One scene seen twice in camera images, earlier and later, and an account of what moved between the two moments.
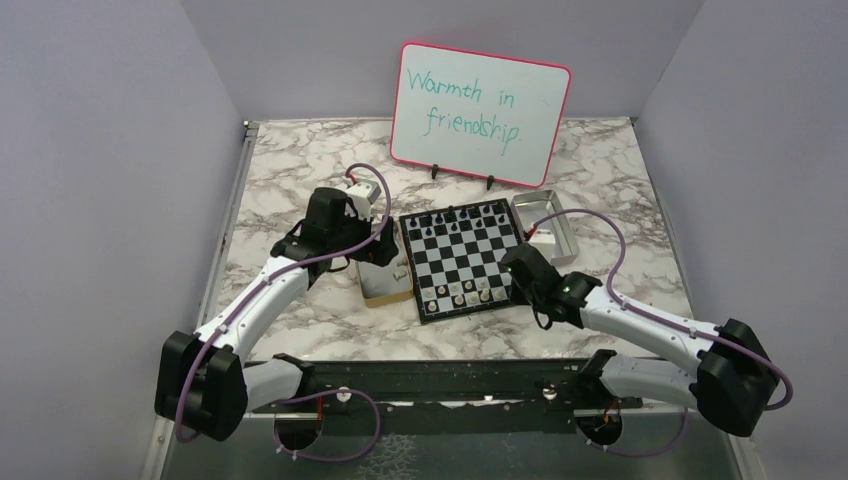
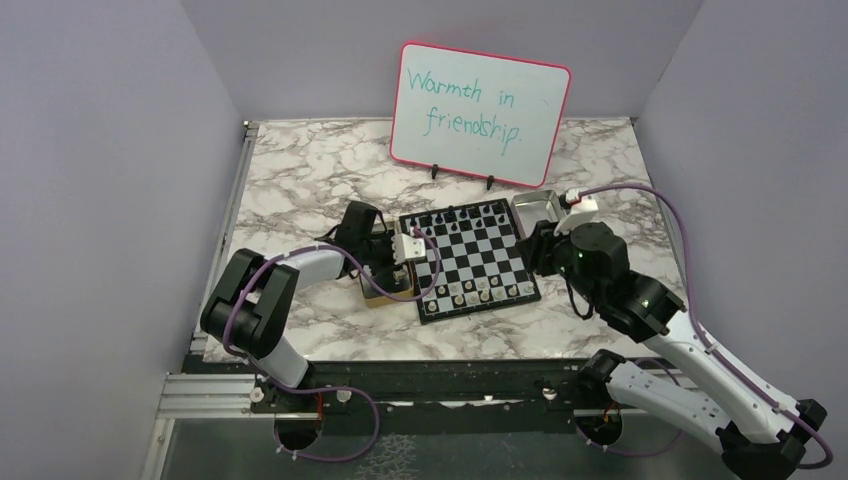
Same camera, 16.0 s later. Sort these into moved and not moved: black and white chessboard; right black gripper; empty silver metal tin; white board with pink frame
Moved: right black gripper
Not moved: white board with pink frame; black and white chessboard; empty silver metal tin
